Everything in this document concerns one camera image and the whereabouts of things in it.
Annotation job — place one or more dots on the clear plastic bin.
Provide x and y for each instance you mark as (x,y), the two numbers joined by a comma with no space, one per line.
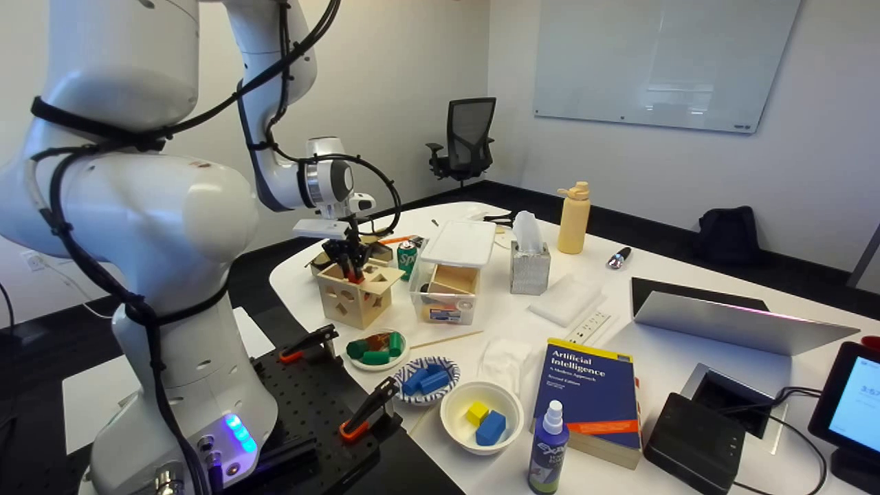
(443,305)

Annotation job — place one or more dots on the black office chair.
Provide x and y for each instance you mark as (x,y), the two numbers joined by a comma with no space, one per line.
(470,124)

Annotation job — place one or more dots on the blue cylinder block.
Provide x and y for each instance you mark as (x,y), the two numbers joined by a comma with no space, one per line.
(414,386)
(439,375)

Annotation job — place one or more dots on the silver laptop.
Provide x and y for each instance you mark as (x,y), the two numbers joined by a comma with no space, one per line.
(732,325)

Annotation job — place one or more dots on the beige water bottle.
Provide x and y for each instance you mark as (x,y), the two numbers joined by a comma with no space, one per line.
(574,221)

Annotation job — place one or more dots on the white bowl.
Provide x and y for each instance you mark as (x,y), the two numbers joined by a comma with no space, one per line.
(455,437)

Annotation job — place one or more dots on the black framed touchscreen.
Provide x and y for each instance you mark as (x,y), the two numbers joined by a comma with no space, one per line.
(853,403)

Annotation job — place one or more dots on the thin wooden stick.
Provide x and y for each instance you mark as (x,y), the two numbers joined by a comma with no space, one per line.
(446,338)

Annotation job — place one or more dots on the white plate with green blocks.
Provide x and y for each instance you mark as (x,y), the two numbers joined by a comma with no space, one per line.
(376,364)

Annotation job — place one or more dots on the black square pad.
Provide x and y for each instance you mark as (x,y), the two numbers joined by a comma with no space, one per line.
(747,403)

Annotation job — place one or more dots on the spray bottle with purple label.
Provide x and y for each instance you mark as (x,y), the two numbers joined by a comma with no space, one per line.
(546,454)

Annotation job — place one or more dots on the black bag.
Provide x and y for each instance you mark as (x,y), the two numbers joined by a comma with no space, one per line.
(729,238)

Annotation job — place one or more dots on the white foam pad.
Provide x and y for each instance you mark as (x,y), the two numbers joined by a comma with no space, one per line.
(568,298)

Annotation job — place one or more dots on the white bin lid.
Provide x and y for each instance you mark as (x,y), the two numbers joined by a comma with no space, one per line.
(458,243)

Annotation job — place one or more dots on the wall whiteboard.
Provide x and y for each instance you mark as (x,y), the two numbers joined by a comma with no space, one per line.
(662,63)

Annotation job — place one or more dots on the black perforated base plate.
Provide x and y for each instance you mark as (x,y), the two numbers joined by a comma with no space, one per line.
(311,403)

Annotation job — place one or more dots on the wooden shape sorter box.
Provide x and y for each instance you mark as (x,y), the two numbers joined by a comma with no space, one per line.
(360,304)

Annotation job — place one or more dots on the blue patterned paper plate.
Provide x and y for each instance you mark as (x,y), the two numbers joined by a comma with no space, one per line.
(411,403)

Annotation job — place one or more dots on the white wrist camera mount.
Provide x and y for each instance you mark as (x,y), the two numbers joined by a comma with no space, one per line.
(318,227)

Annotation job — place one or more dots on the yellow block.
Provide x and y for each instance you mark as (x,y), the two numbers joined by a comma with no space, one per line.
(476,413)

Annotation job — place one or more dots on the grey tissue box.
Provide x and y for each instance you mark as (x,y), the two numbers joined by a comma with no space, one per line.
(530,271)

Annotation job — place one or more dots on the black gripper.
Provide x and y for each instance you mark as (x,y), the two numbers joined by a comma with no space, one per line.
(345,243)

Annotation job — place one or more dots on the black clamp with orange grip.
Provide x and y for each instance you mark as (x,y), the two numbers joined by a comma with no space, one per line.
(367,410)
(305,345)

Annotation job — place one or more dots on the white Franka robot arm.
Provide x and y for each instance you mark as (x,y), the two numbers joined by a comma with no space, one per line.
(154,230)

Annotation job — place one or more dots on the blue rectangular block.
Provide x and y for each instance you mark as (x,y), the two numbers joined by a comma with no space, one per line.
(491,428)

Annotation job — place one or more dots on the blue and yellow book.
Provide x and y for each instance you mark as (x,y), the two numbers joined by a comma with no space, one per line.
(587,395)

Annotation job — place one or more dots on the wooden sorter lid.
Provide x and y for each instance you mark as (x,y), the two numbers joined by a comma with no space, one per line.
(376,245)

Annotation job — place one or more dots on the black marker pen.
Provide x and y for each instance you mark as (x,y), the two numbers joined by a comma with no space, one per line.
(616,257)

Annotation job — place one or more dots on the green block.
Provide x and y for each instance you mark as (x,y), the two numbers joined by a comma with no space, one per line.
(356,349)
(395,341)

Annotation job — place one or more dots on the black box device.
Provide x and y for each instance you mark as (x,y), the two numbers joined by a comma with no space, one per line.
(692,443)

